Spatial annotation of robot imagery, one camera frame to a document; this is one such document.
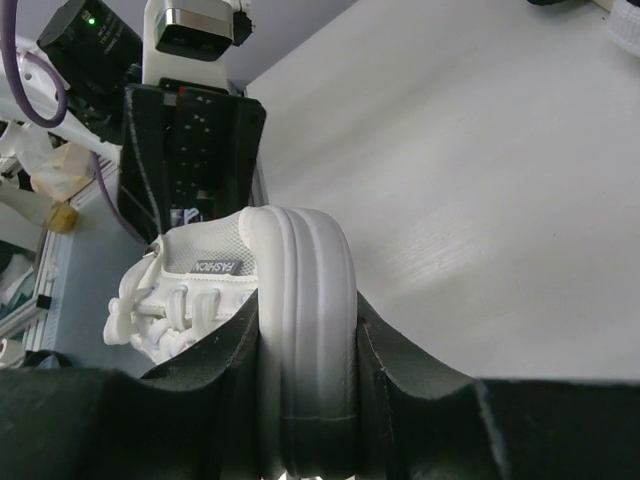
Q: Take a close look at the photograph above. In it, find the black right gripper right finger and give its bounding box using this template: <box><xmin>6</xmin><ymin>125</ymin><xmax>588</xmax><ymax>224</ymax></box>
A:
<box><xmin>356</xmin><ymin>299</ymin><xmax>639</xmax><ymax>479</ymax></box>

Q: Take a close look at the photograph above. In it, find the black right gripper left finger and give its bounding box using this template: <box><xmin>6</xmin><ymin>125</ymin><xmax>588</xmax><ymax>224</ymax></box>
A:
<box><xmin>1</xmin><ymin>296</ymin><xmax>260</xmax><ymax>479</ymax></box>

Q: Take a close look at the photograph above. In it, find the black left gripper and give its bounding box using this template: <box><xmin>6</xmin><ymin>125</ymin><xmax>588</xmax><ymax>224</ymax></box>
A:
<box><xmin>117</xmin><ymin>79</ymin><xmax>265</xmax><ymax>240</ymax></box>

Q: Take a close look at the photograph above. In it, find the white grey sneaker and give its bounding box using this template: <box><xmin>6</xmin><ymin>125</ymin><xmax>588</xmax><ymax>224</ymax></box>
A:
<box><xmin>103</xmin><ymin>205</ymin><xmax>357</xmax><ymax>479</ymax></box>

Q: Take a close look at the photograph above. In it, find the black white sneaker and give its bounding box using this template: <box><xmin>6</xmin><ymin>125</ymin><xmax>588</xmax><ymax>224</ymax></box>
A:
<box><xmin>608</xmin><ymin>0</ymin><xmax>640</xmax><ymax>57</ymax></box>

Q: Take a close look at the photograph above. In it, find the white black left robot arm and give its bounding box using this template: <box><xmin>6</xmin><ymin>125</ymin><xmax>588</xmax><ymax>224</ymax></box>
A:
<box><xmin>1</xmin><ymin>1</ymin><xmax>266</xmax><ymax>240</ymax></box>

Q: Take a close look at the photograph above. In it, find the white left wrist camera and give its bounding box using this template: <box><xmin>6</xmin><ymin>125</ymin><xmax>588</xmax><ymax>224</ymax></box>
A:
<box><xmin>141</xmin><ymin>0</ymin><xmax>254</xmax><ymax>90</ymax></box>

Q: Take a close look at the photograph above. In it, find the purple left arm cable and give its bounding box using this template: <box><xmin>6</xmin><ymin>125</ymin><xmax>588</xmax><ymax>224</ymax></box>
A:
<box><xmin>0</xmin><ymin>0</ymin><xmax>146</xmax><ymax>246</ymax></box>

